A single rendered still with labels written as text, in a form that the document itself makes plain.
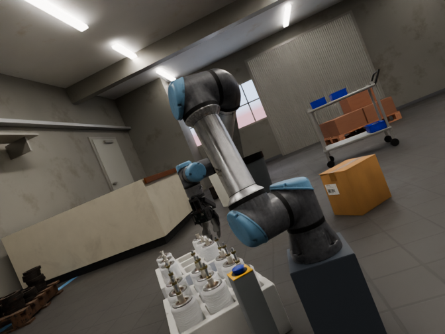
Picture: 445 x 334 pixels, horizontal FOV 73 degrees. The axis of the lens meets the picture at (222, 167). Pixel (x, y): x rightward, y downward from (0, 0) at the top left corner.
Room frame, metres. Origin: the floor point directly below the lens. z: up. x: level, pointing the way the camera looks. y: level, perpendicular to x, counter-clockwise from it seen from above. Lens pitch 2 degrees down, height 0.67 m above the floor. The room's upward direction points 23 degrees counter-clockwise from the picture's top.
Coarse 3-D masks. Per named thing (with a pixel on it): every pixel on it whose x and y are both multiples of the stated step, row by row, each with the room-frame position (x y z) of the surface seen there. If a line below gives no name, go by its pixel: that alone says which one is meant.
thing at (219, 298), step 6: (222, 282) 1.06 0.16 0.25; (216, 288) 1.03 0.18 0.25; (222, 288) 1.04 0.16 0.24; (204, 294) 1.03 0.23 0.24; (210, 294) 1.02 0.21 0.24; (216, 294) 1.02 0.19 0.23; (222, 294) 1.03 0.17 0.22; (228, 294) 1.05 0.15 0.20; (204, 300) 1.05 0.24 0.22; (210, 300) 1.02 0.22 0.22; (216, 300) 1.02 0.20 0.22; (222, 300) 1.02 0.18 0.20; (228, 300) 1.04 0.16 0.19; (210, 306) 1.03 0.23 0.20; (216, 306) 1.02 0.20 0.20; (222, 306) 1.02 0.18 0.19; (210, 312) 1.04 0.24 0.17; (216, 312) 1.02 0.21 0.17
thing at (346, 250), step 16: (288, 256) 0.92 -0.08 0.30; (336, 256) 0.79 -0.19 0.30; (352, 256) 0.77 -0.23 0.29; (304, 272) 0.80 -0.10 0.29; (320, 272) 0.79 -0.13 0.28; (336, 272) 0.78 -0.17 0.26; (352, 272) 0.78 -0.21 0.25; (304, 288) 0.80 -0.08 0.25; (320, 288) 0.80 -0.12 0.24; (336, 288) 0.79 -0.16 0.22; (352, 288) 0.78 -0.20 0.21; (368, 288) 0.77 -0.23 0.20; (304, 304) 0.81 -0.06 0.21; (320, 304) 0.80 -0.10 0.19; (336, 304) 0.79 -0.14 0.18; (352, 304) 0.78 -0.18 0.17; (368, 304) 0.78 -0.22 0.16; (320, 320) 0.80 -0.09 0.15; (336, 320) 0.79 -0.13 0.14; (352, 320) 0.79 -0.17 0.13; (368, 320) 0.78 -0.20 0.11
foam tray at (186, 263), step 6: (180, 258) 1.85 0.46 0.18; (186, 258) 1.86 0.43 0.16; (192, 258) 1.76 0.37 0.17; (204, 258) 1.66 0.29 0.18; (180, 264) 1.72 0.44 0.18; (186, 264) 1.74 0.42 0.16; (192, 264) 1.64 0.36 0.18; (210, 264) 1.54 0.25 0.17; (156, 270) 1.80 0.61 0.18; (186, 270) 1.63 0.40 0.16; (216, 270) 1.54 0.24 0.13; (162, 276) 1.69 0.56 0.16; (186, 276) 1.50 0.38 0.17; (162, 282) 1.54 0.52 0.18; (192, 282) 1.50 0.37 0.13; (162, 288) 1.46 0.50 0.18
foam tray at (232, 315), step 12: (192, 288) 1.30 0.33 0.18; (228, 288) 1.15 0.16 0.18; (264, 288) 1.04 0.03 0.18; (276, 300) 1.04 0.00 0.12; (168, 312) 1.16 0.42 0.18; (204, 312) 1.05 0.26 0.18; (228, 312) 0.99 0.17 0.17; (240, 312) 1.01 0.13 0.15; (276, 312) 1.04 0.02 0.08; (168, 324) 1.07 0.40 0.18; (204, 324) 0.97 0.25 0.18; (216, 324) 0.98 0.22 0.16; (228, 324) 0.99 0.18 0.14; (240, 324) 1.00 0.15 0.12; (276, 324) 1.03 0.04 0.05; (288, 324) 1.04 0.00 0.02
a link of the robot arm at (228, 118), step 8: (216, 72) 0.90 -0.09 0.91; (224, 72) 0.92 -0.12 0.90; (224, 80) 0.90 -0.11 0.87; (232, 80) 0.93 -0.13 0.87; (224, 88) 0.90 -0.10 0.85; (232, 88) 0.92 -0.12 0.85; (224, 96) 0.91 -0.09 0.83; (232, 96) 0.94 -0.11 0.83; (240, 96) 0.99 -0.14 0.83; (224, 104) 0.96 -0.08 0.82; (232, 104) 0.97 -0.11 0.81; (224, 112) 1.00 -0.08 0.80; (232, 112) 1.02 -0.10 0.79; (224, 120) 1.04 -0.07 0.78; (232, 120) 1.05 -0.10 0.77; (232, 128) 1.09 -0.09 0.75; (232, 136) 1.14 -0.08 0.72
